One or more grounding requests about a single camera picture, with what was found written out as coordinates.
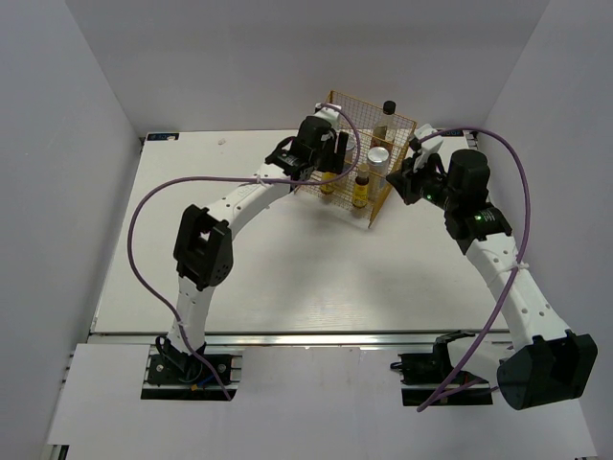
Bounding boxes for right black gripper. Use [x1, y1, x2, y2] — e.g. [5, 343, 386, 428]
[386, 150, 459, 212]

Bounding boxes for white shaker blue label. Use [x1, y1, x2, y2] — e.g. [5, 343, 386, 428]
[367, 147, 390, 194]
[342, 131, 357, 170]

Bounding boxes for tall black-capped sauce bottle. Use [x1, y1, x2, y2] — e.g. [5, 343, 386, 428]
[371, 101, 397, 153]

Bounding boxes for small yellow-label bottle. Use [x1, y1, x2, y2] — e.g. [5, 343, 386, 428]
[320, 172, 337, 195]
[352, 164, 370, 209]

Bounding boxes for small yellow-label bottle front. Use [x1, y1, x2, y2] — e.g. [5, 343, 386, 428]
[320, 172, 337, 195]

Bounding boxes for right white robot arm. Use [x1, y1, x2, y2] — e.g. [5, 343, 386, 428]
[386, 149, 598, 410]

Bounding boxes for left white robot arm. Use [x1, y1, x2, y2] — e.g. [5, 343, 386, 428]
[168, 105, 342, 382]

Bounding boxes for blue table label right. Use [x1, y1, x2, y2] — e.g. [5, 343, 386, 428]
[439, 129, 464, 137]

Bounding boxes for blue table label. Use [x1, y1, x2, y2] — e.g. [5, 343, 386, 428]
[146, 132, 179, 142]
[439, 129, 464, 137]

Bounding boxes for blue table label left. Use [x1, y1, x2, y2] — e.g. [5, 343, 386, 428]
[146, 132, 179, 142]

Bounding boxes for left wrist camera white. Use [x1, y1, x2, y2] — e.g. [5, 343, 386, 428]
[314, 103, 341, 128]

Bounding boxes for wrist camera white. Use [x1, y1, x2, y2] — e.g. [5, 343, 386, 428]
[314, 103, 341, 128]
[409, 124, 443, 173]

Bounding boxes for gold wire rack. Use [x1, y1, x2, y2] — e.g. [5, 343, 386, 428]
[298, 90, 417, 228]

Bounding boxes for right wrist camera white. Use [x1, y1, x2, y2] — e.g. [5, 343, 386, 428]
[409, 124, 443, 173]

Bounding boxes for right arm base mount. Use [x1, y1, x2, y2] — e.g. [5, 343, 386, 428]
[390, 331, 493, 407]

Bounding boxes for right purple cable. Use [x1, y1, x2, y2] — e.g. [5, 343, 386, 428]
[417, 127, 532, 413]

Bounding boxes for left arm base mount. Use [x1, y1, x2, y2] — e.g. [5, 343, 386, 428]
[141, 335, 242, 402]

